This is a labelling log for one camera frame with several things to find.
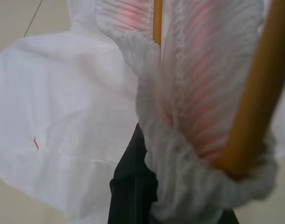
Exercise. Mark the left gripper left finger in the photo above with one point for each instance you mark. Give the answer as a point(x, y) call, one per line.
point(130, 191)

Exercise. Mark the white shorts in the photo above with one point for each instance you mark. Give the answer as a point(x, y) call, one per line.
point(63, 105)

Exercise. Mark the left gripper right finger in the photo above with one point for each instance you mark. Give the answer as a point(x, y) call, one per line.
point(231, 215)

